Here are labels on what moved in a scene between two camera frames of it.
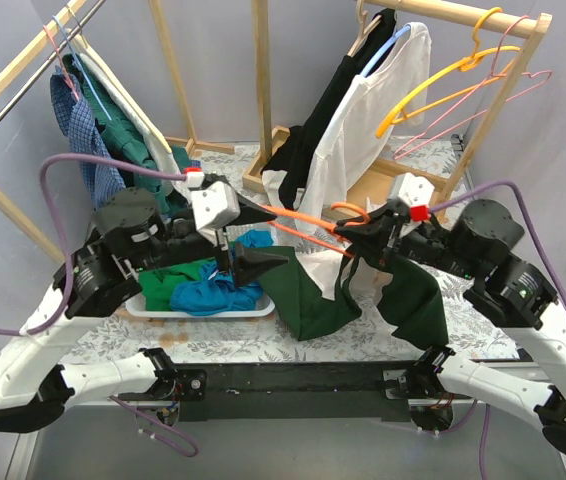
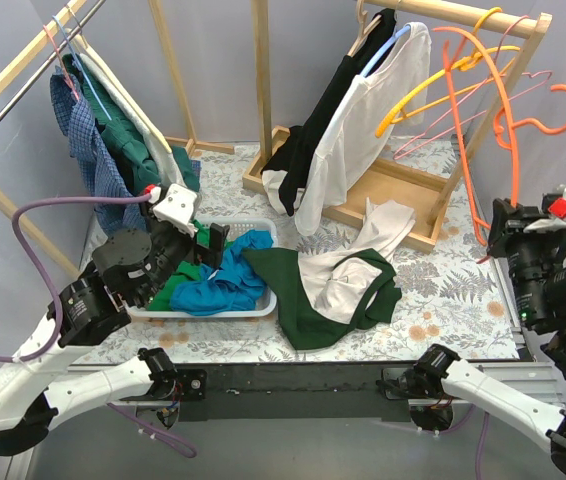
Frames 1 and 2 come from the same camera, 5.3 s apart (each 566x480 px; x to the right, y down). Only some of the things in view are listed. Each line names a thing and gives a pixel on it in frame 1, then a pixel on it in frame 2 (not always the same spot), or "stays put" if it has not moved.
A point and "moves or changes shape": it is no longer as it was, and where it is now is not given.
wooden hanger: (362, 17) stays put
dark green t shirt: (412, 302) moves or changes shape
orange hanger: (331, 227) → (479, 225)
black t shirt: (298, 145) stays put
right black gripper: (390, 232) → (510, 228)
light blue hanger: (371, 63) stays put
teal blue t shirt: (216, 291) stays put
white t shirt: (394, 89) stays put
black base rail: (362, 390) stays put
